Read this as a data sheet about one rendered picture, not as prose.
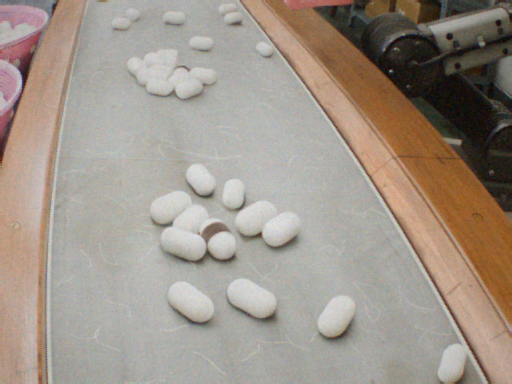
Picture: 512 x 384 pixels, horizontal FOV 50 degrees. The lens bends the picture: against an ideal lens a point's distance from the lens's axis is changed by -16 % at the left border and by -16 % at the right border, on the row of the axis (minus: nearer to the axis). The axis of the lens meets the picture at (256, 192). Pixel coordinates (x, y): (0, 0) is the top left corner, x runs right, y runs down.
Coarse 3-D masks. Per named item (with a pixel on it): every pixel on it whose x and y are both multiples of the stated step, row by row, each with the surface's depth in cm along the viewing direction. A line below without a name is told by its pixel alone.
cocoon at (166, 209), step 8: (176, 192) 50; (184, 192) 50; (160, 200) 49; (168, 200) 49; (176, 200) 49; (184, 200) 50; (152, 208) 49; (160, 208) 49; (168, 208) 49; (176, 208) 49; (184, 208) 50; (152, 216) 49; (160, 216) 49; (168, 216) 49; (176, 216) 49
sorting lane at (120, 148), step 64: (128, 0) 108; (192, 0) 110; (192, 64) 80; (256, 64) 83; (64, 128) 61; (128, 128) 63; (192, 128) 64; (256, 128) 66; (320, 128) 68; (64, 192) 51; (128, 192) 53; (192, 192) 54; (256, 192) 56; (320, 192) 57; (64, 256) 44; (128, 256) 46; (256, 256) 48; (320, 256) 49; (384, 256) 50; (64, 320) 39; (128, 320) 40; (192, 320) 41; (256, 320) 42; (384, 320) 43; (448, 320) 44
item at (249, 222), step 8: (248, 208) 50; (256, 208) 50; (264, 208) 50; (272, 208) 50; (240, 216) 49; (248, 216) 49; (256, 216) 49; (264, 216) 50; (272, 216) 50; (240, 224) 49; (248, 224) 49; (256, 224) 49; (264, 224) 50; (240, 232) 49; (248, 232) 49; (256, 232) 49
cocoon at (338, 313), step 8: (344, 296) 42; (328, 304) 42; (336, 304) 41; (344, 304) 41; (352, 304) 42; (328, 312) 41; (336, 312) 41; (344, 312) 41; (352, 312) 41; (320, 320) 41; (328, 320) 40; (336, 320) 40; (344, 320) 40; (320, 328) 41; (328, 328) 40; (336, 328) 40; (344, 328) 40; (328, 336) 41; (336, 336) 41
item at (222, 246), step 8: (208, 224) 47; (200, 232) 48; (224, 232) 47; (216, 240) 46; (224, 240) 46; (232, 240) 46; (208, 248) 47; (216, 248) 46; (224, 248) 46; (232, 248) 46; (216, 256) 46; (224, 256) 46
